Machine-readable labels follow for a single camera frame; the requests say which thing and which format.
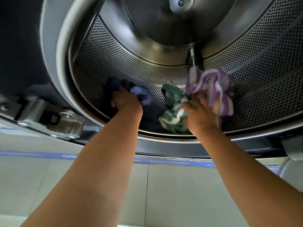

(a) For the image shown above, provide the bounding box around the person's right hand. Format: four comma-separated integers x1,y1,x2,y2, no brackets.
181,93,220,135

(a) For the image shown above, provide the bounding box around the person's left hand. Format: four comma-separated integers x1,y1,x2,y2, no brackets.
111,87,143,114

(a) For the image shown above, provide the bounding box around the green white striped cloth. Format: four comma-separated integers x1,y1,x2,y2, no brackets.
158,80,195,135

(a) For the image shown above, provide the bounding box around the purple white striped cloth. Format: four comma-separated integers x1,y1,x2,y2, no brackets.
185,67,235,117

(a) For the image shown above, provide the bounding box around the dark navy cloth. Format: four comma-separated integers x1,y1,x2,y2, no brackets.
104,78,167,131

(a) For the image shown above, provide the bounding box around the person's left forearm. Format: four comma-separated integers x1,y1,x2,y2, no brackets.
20,110,144,227

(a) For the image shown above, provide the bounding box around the person's right forearm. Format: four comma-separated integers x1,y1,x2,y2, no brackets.
189,126,303,227

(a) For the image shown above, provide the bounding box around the light blue cloth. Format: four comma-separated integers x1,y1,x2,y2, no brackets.
130,86,153,107

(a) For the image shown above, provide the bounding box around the metal door hinge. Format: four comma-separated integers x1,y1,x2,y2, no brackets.
0,95,86,141

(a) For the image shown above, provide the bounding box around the perforated steel drum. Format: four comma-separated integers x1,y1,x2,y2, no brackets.
69,0,303,141

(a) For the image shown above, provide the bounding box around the steel front-load laundry machine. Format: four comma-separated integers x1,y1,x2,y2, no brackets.
0,0,303,164

